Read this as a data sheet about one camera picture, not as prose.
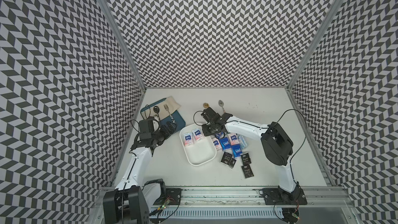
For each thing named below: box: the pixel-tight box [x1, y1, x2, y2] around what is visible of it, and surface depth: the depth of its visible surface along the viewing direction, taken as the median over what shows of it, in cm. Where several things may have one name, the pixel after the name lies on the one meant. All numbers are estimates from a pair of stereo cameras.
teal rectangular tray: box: [140, 98, 187, 133], surface depth 106 cm
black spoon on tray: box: [153, 105, 161, 121], surface depth 107 cm
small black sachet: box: [228, 157, 237, 168], surface depth 83 cm
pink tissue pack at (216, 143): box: [211, 137, 222, 149], surface depth 90 cm
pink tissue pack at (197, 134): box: [191, 128, 204, 142], surface depth 93 cm
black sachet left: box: [220, 151, 233, 165], surface depth 83 cm
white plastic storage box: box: [179, 122, 217, 166], surface depth 90 cm
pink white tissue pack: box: [183, 131, 194, 147], surface depth 91 cm
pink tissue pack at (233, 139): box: [227, 132, 240, 146], surface depth 91 cm
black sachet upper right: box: [240, 151, 252, 166], surface depth 84 cm
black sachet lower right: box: [241, 164, 254, 179], surface depth 81 cm
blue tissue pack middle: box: [219, 136, 232, 151], surface depth 89 cm
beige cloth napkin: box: [149, 95, 182, 120], surface depth 108 cm
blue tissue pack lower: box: [231, 144, 243, 159], surface depth 87 cm
